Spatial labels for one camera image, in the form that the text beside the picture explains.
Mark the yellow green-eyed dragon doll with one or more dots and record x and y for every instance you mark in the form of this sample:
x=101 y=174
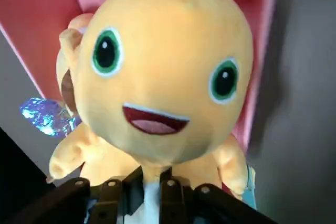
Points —
x=162 y=64

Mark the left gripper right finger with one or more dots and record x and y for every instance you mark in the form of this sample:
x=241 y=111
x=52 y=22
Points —
x=210 y=205

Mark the pink plastic box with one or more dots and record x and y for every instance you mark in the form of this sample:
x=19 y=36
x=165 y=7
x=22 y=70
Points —
x=39 y=11

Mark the yellow doll with brown patches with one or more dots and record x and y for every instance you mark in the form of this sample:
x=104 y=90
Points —
x=69 y=51

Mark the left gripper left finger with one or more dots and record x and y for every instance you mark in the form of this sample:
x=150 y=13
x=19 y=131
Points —
x=78 y=200

